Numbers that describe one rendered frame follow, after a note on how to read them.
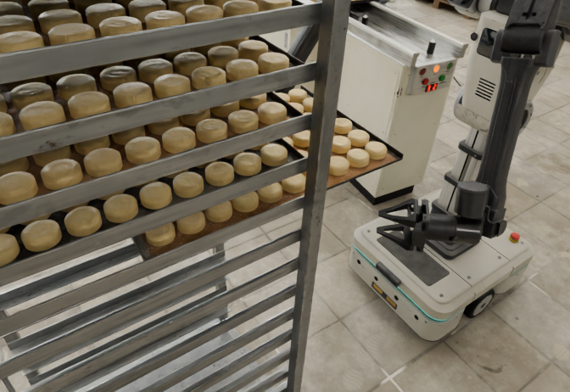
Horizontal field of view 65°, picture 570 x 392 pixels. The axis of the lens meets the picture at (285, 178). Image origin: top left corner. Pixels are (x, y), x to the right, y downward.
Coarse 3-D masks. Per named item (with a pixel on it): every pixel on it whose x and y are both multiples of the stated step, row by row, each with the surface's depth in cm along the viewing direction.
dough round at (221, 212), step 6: (222, 204) 83; (228, 204) 83; (210, 210) 82; (216, 210) 82; (222, 210) 82; (228, 210) 82; (210, 216) 82; (216, 216) 81; (222, 216) 81; (228, 216) 82
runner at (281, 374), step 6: (276, 372) 126; (282, 372) 126; (270, 378) 125; (276, 378) 122; (282, 378) 125; (258, 384) 123; (264, 384) 120; (270, 384) 122; (246, 390) 122; (252, 390) 122; (258, 390) 120; (264, 390) 122
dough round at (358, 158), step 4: (356, 148) 100; (348, 152) 100; (352, 152) 99; (356, 152) 99; (360, 152) 99; (364, 152) 99; (348, 156) 98; (352, 156) 98; (356, 156) 98; (360, 156) 98; (364, 156) 98; (368, 156) 98; (348, 160) 98; (352, 160) 97; (356, 160) 97; (360, 160) 97; (364, 160) 97; (368, 160) 98; (352, 164) 98; (356, 164) 97; (360, 164) 97; (364, 164) 98
